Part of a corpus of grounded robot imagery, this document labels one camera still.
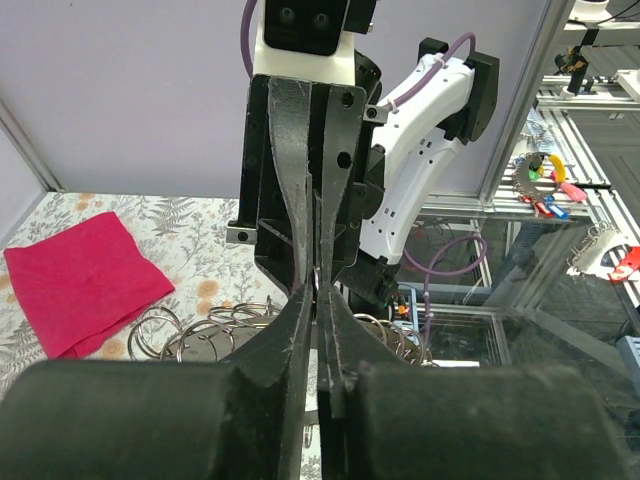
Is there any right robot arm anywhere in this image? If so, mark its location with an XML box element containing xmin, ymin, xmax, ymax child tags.
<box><xmin>227</xmin><ymin>38</ymin><xmax>500</xmax><ymax>309</ymax></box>

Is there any magenta folded cloth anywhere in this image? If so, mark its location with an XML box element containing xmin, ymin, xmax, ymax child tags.
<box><xmin>4</xmin><ymin>212</ymin><xmax>174</xmax><ymax>359</ymax></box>

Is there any metal ring key organizer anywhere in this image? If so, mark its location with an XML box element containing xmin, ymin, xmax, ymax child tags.
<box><xmin>127</xmin><ymin>294</ymin><xmax>436</xmax><ymax>446</ymax></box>

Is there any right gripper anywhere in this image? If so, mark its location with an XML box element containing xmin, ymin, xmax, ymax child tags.
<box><xmin>227</xmin><ymin>75</ymin><xmax>385</xmax><ymax>295</ymax></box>

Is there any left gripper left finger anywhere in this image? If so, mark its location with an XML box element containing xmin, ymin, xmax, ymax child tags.
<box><xmin>1</xmin><ymin>287</ymin><xmax>313</xmax><ymax>479</ymax></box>

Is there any spare key organizer with tags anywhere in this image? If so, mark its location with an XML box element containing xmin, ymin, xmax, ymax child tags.
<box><xmin>512</xmin><ymin>152</ymin><xmax>587</xmax><ymax>220</ymax></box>

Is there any white organizer with red tag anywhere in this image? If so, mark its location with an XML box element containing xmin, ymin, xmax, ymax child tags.
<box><xmin>567</xmin><ymin>222</ymin><xmax>639</xmax><ymax>284</ymax></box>

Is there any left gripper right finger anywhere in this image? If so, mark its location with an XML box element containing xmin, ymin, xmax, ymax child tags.
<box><xmin>316</xmin><ymin>287</ymin><xmax>625</xmax><ymax>479</ymax></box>

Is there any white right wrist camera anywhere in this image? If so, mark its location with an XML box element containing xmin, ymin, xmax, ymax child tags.
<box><xmin>240</xmin><ymin>1</ymin><xmax>381</xmax><ymax>90</ymax></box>

